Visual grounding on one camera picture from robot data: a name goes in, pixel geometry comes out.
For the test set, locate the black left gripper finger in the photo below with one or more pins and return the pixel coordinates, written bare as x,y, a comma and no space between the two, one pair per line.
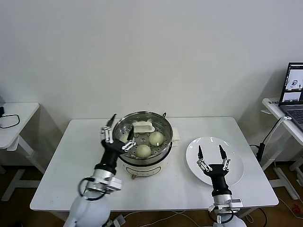
110,121
130,134

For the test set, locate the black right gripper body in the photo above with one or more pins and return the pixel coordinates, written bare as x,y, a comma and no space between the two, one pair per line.
217,176

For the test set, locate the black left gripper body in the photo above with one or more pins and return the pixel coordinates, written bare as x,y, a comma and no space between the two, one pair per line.
111,156

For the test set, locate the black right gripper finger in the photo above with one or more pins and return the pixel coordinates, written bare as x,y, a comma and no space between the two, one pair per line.
222,153
200,153

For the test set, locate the round glass pot lid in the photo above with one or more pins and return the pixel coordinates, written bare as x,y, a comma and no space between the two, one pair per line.
144,128

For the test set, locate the perforated steel steamer basket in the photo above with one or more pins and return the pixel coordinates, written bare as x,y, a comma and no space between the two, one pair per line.
142,161

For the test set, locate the round white plate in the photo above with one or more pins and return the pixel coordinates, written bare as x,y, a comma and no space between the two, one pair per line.
194,163

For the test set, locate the cream electric cooker pot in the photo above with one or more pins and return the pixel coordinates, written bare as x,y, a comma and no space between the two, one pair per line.
144,170

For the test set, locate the black power brick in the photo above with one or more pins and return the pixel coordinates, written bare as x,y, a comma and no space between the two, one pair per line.
260,151

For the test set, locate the white power strip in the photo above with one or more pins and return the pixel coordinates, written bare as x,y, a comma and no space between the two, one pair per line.
118,221

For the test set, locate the small red floor object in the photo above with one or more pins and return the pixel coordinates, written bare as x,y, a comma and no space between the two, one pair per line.
297,209

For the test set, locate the grey open laptop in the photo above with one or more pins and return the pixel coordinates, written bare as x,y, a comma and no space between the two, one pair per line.
296,80

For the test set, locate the small black adapter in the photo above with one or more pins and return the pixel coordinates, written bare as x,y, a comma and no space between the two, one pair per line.
2,110

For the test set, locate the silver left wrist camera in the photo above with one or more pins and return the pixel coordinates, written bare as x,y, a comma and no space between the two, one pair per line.
116,184

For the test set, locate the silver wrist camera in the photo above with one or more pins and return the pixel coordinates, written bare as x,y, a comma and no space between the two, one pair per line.
116,184
236,203

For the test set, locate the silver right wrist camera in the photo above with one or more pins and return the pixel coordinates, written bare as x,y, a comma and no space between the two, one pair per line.
236,203

